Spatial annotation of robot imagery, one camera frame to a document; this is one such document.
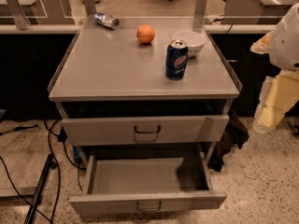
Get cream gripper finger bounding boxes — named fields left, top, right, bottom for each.
left=252, top=70, right=299, bottom=133
left=250, top=32, right=273, bottom=54

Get blue pepsi can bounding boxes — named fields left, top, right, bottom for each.
left=165, top=39, right=189, bottom=80

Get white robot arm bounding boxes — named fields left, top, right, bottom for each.
left=250, top=4, right=299, bottom=133

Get grey top drawer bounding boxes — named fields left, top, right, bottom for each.
left=62, top=115, right=229, bottom=146

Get grey metal drawer cabinet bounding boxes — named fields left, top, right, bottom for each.
left=47, top=16, right=243, bottom=170

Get silver can lying down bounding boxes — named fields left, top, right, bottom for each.
left=94, top=12, right=120, bottom=30

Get grey open middle drawer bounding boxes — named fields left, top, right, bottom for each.
left=69, top=148, right=227, bottom=216

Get dark cloth on floor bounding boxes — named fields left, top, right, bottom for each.
left=208, top=109, right=249, bottom=172

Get white ceramic bowl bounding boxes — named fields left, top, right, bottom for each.
left=173, top=31, right=206, bottom=58

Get orange fruit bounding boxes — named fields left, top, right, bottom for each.
left=136, top=24, right=155, bottom=44

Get black flat bar on floor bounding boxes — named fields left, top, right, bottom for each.
left=24, top=154, right=53, bottom=224

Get black floor cables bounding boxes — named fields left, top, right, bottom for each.
left=0, top=119, right=87, bottom=224

